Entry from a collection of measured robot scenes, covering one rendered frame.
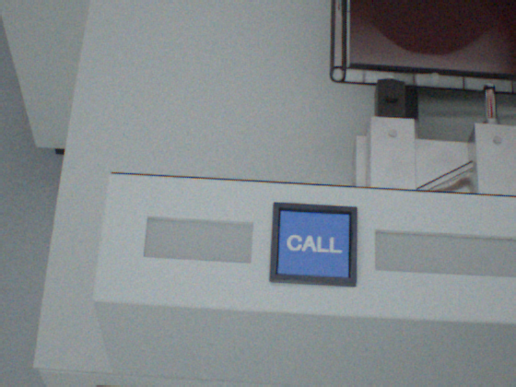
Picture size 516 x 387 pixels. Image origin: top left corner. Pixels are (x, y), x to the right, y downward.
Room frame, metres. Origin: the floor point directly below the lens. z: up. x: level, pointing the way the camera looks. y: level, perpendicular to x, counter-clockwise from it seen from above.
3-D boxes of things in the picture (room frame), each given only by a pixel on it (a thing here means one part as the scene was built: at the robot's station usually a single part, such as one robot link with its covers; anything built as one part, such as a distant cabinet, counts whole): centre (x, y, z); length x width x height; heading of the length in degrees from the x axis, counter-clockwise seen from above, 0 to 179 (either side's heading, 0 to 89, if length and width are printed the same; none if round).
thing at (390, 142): (0.42, -0.10, 0.89); 0.08 x 0.03 x 0.03; 0
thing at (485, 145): (0.42, -0.18, 0.89); 0.08 x 0.03 x 0.03; 0
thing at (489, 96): (0.48, -0.18, 0.89); 0.05 x 0.01 x 0.01; 0
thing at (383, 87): (0.48, -0.10, 0.90); 0.04 x 0.02 x 0.03; 0
